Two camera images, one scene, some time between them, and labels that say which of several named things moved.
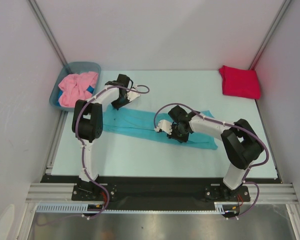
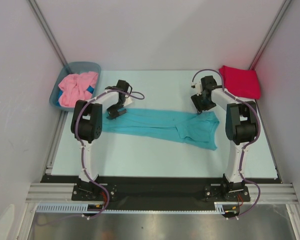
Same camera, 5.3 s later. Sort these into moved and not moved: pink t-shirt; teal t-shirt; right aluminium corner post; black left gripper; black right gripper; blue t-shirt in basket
Moved: black right gripper; black left gripper
Not moved: blue t-shirt in basket; right aluminium corner post; pink t-shirt; teal t-shirt
